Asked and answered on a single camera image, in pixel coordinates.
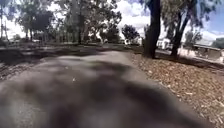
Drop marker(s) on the grey asphalt path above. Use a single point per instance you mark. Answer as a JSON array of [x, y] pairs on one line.
[[83, 96]]

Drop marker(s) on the thick dark tree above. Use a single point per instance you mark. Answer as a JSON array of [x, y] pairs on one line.
[[152, 33]]

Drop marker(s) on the row of trees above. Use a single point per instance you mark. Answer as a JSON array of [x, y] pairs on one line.
[[73, 23]]

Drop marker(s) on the leaning dark tree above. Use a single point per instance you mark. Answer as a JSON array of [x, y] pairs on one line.
[[178, 36]]

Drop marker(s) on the brown leaf-strewn ground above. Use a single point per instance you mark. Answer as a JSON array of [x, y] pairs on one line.
[[190, 81], [16, 63]]

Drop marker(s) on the low building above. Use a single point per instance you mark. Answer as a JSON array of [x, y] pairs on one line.
[[208, 51]]

